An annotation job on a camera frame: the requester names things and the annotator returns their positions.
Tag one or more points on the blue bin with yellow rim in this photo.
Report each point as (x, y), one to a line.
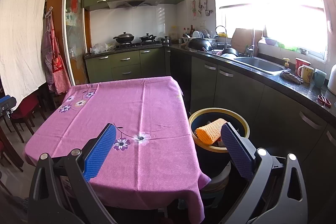
(213, 158)

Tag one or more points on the yellow white mug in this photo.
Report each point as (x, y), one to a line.
(306, 73)

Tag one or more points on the green lower cabinets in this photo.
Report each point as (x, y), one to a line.
(123, 65)

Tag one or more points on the black wok with lid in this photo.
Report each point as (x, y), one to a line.
(124, 38)

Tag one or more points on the red checked apron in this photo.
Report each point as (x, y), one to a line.
(55, 71)

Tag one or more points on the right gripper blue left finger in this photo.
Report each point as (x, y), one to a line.
(98, 151)

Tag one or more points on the teal mug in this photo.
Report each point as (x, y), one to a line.
(319, 78)

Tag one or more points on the black stone countertop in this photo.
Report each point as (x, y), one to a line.
(305, 94)

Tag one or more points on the round stool under bin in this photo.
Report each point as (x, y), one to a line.
(213, 192)

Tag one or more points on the red mug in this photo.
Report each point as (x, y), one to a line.
(300, 62)

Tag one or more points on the pink floral tablecloth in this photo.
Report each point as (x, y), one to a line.
(153, 160)

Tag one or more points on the plastic bag on counter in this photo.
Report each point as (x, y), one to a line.
(102, 47)

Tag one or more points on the dark red chair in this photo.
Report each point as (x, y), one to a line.
(24, 112)

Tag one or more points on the white curtain cloth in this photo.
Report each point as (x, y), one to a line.
(21, 41)

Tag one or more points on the white jug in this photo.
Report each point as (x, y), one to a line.
(332, 80)

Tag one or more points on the small black pan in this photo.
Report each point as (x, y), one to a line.
(148, 38)

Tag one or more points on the large black wok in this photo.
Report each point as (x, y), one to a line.
(199, 44)

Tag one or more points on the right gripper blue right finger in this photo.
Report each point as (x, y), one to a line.
(239, 153)

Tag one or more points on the wooden cutting board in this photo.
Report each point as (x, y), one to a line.
(242, 38)

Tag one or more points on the orange foam fruit net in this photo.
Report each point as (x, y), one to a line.
(211, 132)

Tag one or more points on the steel kitchen sink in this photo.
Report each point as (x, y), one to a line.
(261, 65)

